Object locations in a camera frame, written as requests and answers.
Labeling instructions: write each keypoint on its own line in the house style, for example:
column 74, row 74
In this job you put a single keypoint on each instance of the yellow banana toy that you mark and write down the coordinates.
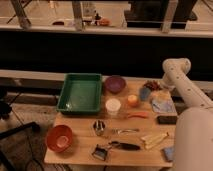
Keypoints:
column 152, row 140

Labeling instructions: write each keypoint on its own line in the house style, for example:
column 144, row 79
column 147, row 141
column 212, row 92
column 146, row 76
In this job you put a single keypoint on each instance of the orange carrot toy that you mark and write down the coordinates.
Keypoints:
column 138, row 114

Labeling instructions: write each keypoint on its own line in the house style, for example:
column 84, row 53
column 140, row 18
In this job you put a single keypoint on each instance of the green plastic tray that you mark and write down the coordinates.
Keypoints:
column 80, row 94

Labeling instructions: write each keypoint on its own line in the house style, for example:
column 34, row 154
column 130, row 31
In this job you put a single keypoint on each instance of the blue scrub brush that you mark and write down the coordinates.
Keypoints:
column 144, row 93

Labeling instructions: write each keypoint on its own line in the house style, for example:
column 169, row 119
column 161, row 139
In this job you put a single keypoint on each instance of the wooden table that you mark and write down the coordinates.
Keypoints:
column 132, row 138

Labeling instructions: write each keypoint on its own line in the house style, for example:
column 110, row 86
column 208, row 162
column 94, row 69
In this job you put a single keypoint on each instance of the black rectangular block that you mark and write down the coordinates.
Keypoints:
column 167, row 120

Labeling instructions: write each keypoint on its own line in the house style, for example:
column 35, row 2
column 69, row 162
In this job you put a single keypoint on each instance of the light blue cloth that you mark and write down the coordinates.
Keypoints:
column 162, row 103

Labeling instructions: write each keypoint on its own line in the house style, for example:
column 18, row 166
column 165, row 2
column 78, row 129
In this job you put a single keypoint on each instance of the metal cup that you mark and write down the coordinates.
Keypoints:
column 99, row 127

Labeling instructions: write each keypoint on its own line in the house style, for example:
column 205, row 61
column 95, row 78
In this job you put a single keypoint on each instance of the white plastic cup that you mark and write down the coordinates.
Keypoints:
column 113, row 106

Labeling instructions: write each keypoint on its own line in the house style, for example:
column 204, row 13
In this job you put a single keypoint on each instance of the purple bowl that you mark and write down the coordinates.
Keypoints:
column 115, row 84

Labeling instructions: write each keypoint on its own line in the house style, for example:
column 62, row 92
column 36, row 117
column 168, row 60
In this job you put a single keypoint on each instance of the blue sponge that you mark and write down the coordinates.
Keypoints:
column 168, row 153

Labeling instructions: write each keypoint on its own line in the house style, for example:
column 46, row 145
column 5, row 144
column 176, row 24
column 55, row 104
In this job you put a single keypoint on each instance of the metal fork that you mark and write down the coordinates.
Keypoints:
column 120, row 131

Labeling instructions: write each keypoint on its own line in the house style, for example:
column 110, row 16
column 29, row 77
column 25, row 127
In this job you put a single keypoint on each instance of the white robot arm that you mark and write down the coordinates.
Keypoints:
column 193, row 141

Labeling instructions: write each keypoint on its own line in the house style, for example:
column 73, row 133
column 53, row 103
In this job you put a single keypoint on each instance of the orange round fruit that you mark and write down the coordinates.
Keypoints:
column 132, row 100

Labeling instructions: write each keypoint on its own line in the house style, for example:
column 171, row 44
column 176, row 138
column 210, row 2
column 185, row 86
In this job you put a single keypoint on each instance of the red grapes bunch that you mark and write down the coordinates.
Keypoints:
column 153, row 85

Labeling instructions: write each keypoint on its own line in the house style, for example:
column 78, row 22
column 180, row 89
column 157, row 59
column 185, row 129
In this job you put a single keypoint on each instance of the orange bowl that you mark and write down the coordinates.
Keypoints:
column 59, row 138

